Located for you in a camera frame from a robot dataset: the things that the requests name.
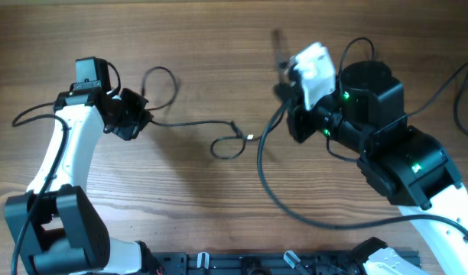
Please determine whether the black micro USB cable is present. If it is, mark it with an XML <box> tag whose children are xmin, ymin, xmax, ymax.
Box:
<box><xmin>405</xmin><ymin>62</ymin><xmax>468</xmax><ymax>143</ymax></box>

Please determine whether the left camera cable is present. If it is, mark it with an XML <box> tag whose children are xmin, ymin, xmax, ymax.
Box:
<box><xmin>11</xmin><ymin>102</ymin><xmax>70</xmax><ymax>275</ymax></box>

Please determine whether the black USB cable blue plug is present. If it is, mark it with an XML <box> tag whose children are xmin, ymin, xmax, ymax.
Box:
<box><xmin>140</xmin><ymin>66</ymin><xmax>262</xmax><ymax>160</ymax></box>

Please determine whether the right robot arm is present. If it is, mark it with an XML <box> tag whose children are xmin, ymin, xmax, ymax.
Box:
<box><xmin>275</xmin><ymin>61</ymin><xmax>468</xmax><ymax>274</ymax></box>

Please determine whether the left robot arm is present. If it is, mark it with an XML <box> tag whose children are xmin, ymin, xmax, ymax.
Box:
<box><xmin>4</xmin><ymin>57</ymin><xmax>164</xmax><ymax>274</ymax></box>

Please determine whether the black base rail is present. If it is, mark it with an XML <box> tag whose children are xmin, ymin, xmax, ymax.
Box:
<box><xmin>153</xmin><ymin>251</ymin><xmax>367</xmax><ymax>275</ymax></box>

